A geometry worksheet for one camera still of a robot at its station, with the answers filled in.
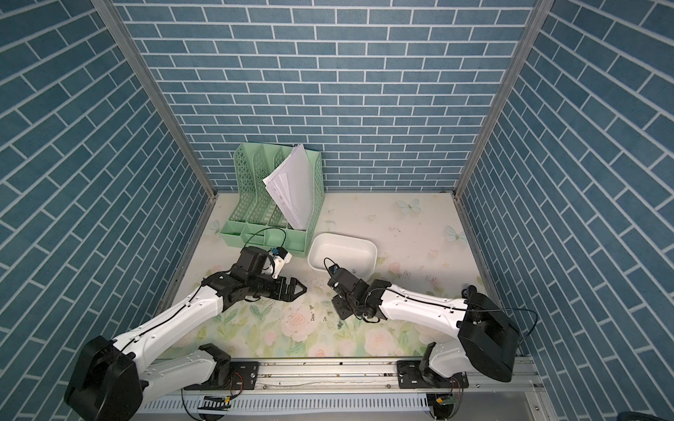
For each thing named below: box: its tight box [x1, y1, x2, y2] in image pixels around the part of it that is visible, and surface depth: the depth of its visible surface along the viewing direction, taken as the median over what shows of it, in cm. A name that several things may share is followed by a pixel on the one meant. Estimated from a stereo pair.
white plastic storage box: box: [308, 232, 378, 282], surface depth 101 cm
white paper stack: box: [262, 143, 314, 231], surface depth 95 cm
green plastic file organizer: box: [219, 142, 326, 258], surface depth 104 cm
